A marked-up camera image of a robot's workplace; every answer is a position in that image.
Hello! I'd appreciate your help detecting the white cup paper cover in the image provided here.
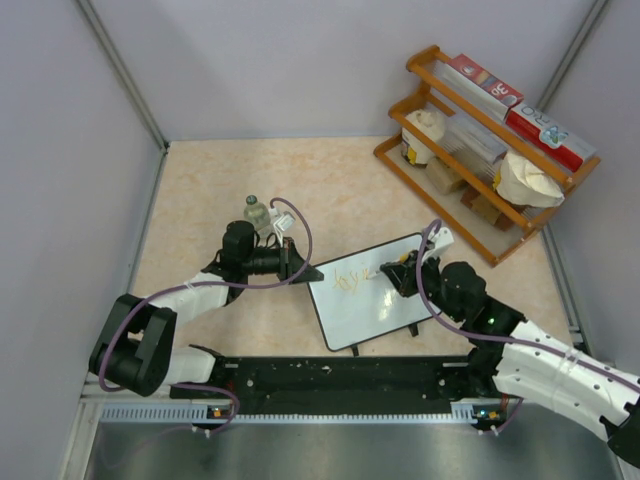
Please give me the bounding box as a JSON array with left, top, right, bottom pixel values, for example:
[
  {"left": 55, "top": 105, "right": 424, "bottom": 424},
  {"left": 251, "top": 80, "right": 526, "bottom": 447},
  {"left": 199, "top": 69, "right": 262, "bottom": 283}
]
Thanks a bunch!
[
  {"left": 400, "top": 108, "right": 448, "bottom": 170},
  {"left": 493, "top": 150, "right": 565, "bottom": 208}
]

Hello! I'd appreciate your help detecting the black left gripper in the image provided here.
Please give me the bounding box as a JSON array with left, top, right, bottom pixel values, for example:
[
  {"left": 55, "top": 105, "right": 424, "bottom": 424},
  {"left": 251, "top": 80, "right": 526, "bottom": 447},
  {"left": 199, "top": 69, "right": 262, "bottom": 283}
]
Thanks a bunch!
[{"left": 242, "top": 237, "right": 322, "bottom": 285}]

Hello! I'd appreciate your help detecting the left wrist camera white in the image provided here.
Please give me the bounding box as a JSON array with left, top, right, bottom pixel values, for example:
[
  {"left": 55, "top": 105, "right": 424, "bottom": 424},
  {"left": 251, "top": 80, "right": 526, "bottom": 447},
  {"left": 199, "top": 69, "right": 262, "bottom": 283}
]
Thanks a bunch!
[{"left": 269, "top": 207, "right": 296, "bottom": 238}]

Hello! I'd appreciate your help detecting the white whiteboard black frame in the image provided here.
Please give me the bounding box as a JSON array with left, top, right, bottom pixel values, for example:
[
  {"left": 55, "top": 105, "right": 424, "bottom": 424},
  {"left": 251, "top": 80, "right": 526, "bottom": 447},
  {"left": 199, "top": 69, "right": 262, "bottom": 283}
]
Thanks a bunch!
[{"left": 308, "top": 233, "right": 432, "bottom": 352}]

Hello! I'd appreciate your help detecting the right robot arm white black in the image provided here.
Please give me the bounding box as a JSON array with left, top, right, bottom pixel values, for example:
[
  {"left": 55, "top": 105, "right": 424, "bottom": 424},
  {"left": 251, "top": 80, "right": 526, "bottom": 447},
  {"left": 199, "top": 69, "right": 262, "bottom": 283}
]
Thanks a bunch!
[{"left": 379, "top": 251, "right": 639, "bottom": 466}]

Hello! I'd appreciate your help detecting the red white foil box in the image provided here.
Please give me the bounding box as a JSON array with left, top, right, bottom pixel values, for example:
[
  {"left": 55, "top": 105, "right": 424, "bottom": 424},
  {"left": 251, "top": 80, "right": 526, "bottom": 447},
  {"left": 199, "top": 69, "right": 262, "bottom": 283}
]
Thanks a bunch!
[{"left": 441, "top": 54, "right": 524, "bottom": 121}]

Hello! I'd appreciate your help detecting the orange wooden shelf rack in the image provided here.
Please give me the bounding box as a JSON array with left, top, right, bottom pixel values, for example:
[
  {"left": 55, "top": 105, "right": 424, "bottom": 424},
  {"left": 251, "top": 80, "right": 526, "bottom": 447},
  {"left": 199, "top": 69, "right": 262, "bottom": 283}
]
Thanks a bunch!
[{"left": 374, "top": 46, "right": 600, "bottom": 266}]

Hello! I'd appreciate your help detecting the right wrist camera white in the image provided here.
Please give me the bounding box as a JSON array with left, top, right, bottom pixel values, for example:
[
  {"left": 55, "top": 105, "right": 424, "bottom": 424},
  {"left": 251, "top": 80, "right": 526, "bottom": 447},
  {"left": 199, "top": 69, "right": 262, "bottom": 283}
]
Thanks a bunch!
[{"left": 422, "top": 227, "right": 454, "bottom": 262}]

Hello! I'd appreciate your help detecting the red white wrap box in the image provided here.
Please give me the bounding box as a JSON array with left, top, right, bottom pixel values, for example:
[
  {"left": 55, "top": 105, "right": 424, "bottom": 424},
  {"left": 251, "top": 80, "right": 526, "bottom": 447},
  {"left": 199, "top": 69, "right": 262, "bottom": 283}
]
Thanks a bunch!
[{"left": 505, "top": 102, "right": 597, "bottom": 172}]

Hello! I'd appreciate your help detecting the yellow capped white marker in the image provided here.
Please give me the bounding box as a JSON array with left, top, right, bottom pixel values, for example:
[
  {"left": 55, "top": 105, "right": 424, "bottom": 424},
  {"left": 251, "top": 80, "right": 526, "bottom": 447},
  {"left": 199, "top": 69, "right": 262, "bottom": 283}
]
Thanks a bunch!
[{"left": 366, "top": 252, "right": 410, "bottom": 280}]

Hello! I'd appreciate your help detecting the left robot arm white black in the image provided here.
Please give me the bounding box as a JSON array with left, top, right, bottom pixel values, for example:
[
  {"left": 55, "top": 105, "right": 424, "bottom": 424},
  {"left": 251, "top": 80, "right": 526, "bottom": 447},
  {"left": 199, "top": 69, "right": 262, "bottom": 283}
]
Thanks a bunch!
[{"left": 88, "top": 220, "right": 324, "bottom": 397}]

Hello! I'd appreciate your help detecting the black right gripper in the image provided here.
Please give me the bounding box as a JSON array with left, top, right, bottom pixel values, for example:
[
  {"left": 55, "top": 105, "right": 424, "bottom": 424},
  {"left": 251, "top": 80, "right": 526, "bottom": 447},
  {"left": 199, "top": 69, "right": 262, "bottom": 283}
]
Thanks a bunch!
[{"left": 383, "top": 245, "right": 465, "bottom": 322}]

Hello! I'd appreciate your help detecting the tan sponge block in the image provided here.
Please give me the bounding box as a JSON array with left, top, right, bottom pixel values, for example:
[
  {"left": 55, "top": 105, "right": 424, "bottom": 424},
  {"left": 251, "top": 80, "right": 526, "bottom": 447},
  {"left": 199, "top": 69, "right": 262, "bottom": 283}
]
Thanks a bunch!
[{"left": 425, "top": 157, "right": 466, "bottom": 195}]

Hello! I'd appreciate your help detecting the white cup paper cover left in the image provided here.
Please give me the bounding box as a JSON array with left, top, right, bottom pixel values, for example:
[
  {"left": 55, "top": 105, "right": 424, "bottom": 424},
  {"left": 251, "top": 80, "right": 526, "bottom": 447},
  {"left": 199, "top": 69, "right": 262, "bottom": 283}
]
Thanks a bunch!
[{"left": 400, "top": 108, "right": 448, "bottom": 170}]

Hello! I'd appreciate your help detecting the brown block on shelf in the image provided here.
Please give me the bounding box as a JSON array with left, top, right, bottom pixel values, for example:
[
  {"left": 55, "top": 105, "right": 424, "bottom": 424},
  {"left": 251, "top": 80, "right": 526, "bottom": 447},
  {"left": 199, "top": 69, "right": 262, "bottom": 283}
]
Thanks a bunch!
[{"left": 460, "top": 186, "right": 514, "bottom": 231}]

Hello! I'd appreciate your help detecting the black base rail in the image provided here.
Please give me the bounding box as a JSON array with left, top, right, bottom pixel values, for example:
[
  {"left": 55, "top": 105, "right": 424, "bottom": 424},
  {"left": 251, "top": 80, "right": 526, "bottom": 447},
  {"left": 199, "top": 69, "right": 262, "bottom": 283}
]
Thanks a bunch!
[{"left": 169, "top": 355, "right": 504, "bottom": 416}]

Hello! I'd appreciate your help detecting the clear glass bottle green cap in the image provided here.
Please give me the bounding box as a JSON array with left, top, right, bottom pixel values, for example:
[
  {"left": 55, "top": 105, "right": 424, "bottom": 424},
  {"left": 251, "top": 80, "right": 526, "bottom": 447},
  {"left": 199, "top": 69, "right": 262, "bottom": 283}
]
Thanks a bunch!
[{"left": 243, "top": 195, "right": 272, "bottom": 240}]

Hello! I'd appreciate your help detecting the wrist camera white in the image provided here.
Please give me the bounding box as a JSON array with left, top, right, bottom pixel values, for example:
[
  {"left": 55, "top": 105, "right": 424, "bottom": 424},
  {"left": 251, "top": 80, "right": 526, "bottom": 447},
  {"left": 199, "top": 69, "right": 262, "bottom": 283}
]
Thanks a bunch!
[
  {"left": 422, "top": 227, "right": 454, "bottom": 262},
  {"left": 269, "top": 207, "right": 296, "bottom": 238}
]

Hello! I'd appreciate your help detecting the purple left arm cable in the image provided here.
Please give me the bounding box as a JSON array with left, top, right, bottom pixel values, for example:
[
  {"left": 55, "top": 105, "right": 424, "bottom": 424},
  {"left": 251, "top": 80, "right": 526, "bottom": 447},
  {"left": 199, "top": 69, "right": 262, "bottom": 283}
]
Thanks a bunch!
[{"left": 97, "top": 198, "right": 314, "bottom": 431}]

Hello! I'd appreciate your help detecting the grey white box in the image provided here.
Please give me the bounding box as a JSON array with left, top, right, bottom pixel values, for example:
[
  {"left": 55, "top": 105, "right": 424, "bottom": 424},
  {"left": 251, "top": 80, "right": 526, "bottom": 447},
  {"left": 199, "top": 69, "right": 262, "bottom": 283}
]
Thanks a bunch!
[{"left": 441, "top": 113, "right": 507, "bottom": 169}]

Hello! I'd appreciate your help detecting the white cup paper cover right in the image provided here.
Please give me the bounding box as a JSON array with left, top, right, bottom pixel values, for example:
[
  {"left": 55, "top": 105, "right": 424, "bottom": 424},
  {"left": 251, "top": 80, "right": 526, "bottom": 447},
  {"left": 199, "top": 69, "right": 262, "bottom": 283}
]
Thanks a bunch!
[{"left": 493, "top": 150, "right": 565, "bottom": 208}]

